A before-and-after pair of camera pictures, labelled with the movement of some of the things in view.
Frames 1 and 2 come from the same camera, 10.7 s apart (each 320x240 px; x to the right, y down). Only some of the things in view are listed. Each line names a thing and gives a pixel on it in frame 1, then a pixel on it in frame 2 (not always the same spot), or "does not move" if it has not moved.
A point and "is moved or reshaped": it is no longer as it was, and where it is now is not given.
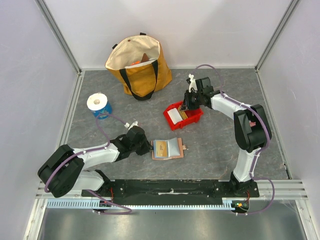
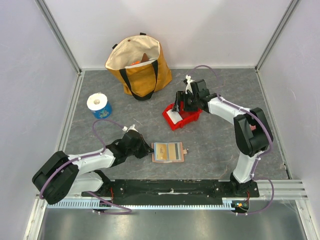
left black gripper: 147,147 does not move
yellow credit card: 161,148 is moved or reshaped
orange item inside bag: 136,62 does not move
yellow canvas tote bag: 139,61 does not move
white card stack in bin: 174,115 does not move
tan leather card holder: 175,149 is moved or reshaped
